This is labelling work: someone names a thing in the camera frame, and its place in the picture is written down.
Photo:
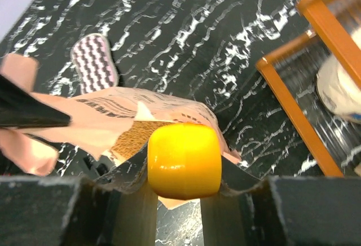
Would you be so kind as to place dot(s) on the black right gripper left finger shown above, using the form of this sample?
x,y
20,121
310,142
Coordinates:
x,y
119,208

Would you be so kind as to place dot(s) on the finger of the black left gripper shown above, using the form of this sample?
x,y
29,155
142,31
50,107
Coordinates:
x,y
20,110

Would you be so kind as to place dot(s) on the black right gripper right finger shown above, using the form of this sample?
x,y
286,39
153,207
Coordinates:
x,y
281,210

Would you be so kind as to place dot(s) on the pink cat litter bag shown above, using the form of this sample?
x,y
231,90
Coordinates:
x,y
97,120

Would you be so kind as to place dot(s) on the yellow plastic litter scoop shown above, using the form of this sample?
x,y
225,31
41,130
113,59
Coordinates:
x,y
184,161

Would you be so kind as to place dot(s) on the brown cat litter granules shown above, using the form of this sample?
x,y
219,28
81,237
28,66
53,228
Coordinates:
x,y
131,141

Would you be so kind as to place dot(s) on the purple wavy striped sponge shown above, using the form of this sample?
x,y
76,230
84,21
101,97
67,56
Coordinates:
x,y
92,58

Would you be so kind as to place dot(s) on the wooden two-tier shelf rack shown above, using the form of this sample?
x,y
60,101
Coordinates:
x,y
333,27

